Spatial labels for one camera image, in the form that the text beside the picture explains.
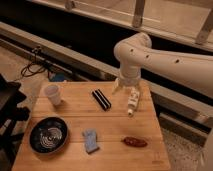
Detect brown sausage toy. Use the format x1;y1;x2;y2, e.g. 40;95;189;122
122;137;148;147

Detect blue sponge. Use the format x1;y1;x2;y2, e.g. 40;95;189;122
82;129;99;154

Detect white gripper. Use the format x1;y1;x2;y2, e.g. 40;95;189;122
112;77;141;99

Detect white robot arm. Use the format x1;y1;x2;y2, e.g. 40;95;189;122
114;32;213;98

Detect blue object on floor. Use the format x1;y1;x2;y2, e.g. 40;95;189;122
50;73;65;82

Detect black chair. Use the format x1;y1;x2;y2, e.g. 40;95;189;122
0;74;30;164

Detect black whiteboard eraser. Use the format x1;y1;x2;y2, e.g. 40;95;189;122
92;89;111;111

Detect black patterned bowl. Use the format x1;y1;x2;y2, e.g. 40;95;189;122
29;117;68;154

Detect white glue bottle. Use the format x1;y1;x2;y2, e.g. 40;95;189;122
128;88;139;116

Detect black cable on floor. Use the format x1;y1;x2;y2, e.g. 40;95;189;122
19;49;54;79

